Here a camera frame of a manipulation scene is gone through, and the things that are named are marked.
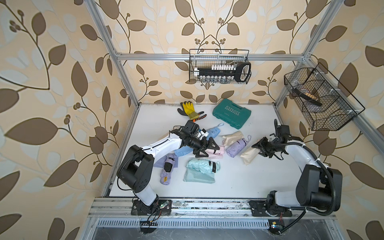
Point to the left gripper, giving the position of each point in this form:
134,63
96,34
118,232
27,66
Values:
201,145

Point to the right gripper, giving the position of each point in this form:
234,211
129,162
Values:
260,145

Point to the cream sleeved umbrella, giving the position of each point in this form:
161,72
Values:
249,155
228,140

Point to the mint green umbrella sleeve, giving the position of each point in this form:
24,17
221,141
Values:
198,177

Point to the purple umbrella sleeve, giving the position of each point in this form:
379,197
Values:
159,162

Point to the pink sleeved umbrella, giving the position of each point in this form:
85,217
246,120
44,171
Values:
214,156

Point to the blue sleeved umbrella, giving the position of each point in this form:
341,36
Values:
185,150

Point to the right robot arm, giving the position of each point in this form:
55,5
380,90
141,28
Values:
319,188

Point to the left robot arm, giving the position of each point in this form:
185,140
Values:
136,168

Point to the orange black pliers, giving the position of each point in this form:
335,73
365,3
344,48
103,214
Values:
200,117

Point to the green plastic tool case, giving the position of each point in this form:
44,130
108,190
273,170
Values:
231,113

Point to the yellow black work glove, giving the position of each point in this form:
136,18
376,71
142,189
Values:
187,109

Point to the tool in right basket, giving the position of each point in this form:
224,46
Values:
306,99

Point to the black socket set holder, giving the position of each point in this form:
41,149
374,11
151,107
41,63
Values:
238,73

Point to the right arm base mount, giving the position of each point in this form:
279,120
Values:
268,207

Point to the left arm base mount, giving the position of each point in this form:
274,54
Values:
159,205

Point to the right wire basket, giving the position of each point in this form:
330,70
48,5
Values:
339,107

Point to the wire basket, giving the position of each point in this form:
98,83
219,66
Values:
208,57
339,107

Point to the back wire basket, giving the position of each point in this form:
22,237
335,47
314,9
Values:
208,57

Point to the aluminium front rail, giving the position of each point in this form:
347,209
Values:
187,207

